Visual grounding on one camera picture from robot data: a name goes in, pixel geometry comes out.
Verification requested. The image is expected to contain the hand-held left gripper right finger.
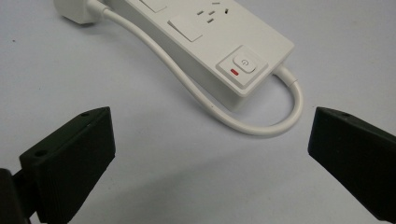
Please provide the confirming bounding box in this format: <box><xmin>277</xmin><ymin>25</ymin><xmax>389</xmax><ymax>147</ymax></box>
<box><xmin>307</xmin><ymin>105</ymin><xmax>396</xmax><ymax>224</ymax></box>

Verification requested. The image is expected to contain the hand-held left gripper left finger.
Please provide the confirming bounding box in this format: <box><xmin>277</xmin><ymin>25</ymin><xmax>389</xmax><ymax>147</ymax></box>
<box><xmin>12</xmin><ymin>105</ymin><xmax>117</xmax><ymax>224</ymax></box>

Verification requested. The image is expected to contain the white power strip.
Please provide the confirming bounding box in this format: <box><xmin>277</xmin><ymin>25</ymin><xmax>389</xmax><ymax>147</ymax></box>
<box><xmin>104</xmin><ymin>0</ymin><xmax>296</xmax><ymax>112</ymax></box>

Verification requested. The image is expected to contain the white power plug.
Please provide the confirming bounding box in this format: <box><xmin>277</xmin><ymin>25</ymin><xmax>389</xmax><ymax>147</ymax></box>
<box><xmin>52</xmin><ymin>0</ymin><xmax>108</xmax><ymax>25</ymax></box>

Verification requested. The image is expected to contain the white power cable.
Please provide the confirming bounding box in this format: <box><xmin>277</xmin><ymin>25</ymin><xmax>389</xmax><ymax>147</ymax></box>
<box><xmin>88</xmin><ymin>0</ymin><xmax>304</xmax><ymax>137</ymax></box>

